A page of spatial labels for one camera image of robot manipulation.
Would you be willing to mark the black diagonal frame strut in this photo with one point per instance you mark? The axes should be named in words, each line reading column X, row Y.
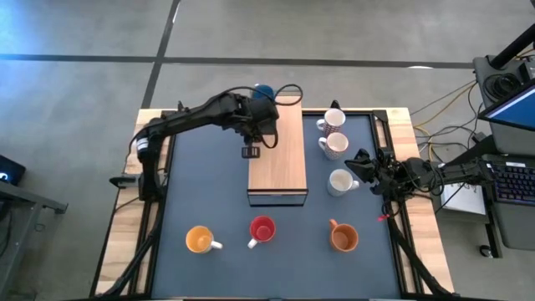
column 414, row 259
column 134, row 261

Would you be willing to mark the black pole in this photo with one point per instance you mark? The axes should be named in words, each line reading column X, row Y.
column 514, row 48

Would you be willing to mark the dark grey desk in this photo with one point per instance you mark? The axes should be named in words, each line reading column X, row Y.
column 25, row 196

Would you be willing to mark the orange faceted mug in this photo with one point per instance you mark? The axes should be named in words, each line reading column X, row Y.
column 343, row 238

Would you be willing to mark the black table edge frame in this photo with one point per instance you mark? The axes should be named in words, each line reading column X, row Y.
column 355, row 112

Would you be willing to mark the red white patterned mug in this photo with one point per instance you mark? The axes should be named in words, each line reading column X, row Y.
column 334, row 118

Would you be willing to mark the red tape tag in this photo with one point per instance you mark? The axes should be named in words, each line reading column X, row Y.
column 382, row 217

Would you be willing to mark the laptop with blue screen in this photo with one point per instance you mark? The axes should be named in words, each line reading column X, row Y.
column 514, row 110

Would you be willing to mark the grey blue table mat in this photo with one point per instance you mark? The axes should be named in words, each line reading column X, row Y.
column 209, row 188

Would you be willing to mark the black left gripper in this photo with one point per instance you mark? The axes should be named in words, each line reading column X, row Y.
column 261, row 119

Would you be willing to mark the red ribbed mug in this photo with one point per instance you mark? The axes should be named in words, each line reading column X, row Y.
column 262, row 229

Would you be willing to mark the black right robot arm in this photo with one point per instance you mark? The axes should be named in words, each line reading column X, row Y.
column 460, row 171

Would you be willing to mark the grey white patterned mug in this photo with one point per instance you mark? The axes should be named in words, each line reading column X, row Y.
column 335, row 144

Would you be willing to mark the black electronic device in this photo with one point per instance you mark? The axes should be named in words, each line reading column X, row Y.
column 10, row 169

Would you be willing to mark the black bracket clamp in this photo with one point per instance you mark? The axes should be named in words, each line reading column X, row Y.
column 121, row 181

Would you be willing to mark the black angled support bar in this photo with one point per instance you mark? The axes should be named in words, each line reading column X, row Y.
column 480, row 148

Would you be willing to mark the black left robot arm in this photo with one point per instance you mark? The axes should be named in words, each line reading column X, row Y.
column 188, row 115

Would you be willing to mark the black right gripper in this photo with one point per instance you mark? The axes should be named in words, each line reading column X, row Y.
column 384, row 173

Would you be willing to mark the grey equipment cart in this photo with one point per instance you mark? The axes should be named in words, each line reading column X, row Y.
column 518, row 228

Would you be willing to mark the green white patterned mug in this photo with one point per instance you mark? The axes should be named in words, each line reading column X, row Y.
column 340, row 182

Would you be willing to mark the wooden shelf with black legs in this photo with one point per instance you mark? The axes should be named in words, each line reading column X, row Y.
column 280, row 167

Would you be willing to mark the black caster wheel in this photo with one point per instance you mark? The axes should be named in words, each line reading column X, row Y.
column 486, row 251

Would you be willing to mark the white paper sheet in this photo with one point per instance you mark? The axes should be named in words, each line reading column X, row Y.
column 464, row 200

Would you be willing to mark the black backlit keyboard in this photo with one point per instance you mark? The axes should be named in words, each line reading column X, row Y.
column 514, row 182

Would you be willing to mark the blue mug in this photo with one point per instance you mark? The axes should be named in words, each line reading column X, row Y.
column 263, row 91

